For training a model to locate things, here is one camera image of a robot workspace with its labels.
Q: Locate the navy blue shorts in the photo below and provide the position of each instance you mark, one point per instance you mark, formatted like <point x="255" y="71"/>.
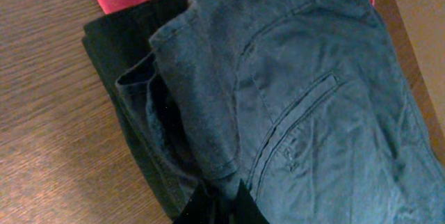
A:
<point x="303" y="101"/>

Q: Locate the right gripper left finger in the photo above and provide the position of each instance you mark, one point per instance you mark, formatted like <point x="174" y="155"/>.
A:
<point x="203" y="207"/>

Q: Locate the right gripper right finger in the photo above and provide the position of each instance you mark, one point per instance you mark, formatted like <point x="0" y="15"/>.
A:
<point x="244" y="210"/>

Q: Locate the black shorts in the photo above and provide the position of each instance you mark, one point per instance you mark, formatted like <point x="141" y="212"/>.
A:
<point x="118" y="46"/>

